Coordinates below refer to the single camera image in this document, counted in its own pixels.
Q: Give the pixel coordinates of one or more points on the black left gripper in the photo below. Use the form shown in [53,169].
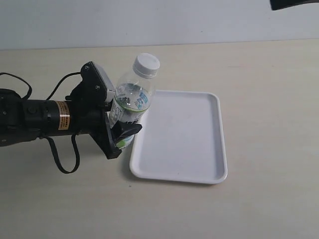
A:
[92,119]

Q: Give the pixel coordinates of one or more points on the clear plastic drink bottle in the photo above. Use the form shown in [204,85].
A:
[134,93]

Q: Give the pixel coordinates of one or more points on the white bottle cap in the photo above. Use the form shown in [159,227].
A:
[146,65]

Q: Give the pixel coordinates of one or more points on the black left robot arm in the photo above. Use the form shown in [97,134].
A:
[24,120]

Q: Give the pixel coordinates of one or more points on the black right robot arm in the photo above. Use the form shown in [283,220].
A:
[282,4]

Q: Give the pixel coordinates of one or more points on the white rectangular plastic tray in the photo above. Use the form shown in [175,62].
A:
[182,139]

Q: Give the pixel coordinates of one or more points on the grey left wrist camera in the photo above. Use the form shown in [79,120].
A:
[97,87]

